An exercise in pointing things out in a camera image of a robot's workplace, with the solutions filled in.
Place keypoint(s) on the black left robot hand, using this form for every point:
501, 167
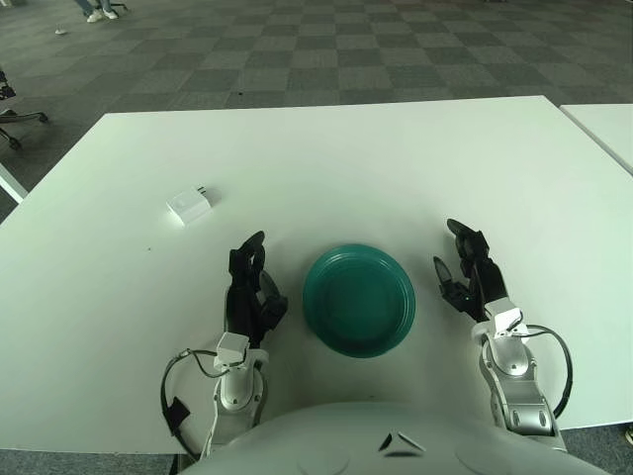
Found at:
244, 297

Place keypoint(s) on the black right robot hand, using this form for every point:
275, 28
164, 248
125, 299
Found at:
487, 282

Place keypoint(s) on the white charger plug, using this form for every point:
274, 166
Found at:
188, 205

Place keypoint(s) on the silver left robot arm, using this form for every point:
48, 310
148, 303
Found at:
237, 386

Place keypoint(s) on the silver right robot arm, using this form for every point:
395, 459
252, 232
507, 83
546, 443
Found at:
514, 366

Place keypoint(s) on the green round plate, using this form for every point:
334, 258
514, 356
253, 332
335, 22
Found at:
356, 302

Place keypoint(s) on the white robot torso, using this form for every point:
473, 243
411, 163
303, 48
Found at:
321, 435

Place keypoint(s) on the white side table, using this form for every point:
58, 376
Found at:
608, 128

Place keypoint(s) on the black office chair base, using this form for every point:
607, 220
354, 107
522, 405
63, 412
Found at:
25, 117

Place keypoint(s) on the white sneaker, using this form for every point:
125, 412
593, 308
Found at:
94, 17
110, 13

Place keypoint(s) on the blue jeans leg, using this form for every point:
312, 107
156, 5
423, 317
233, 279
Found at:
84, 6
105, 4

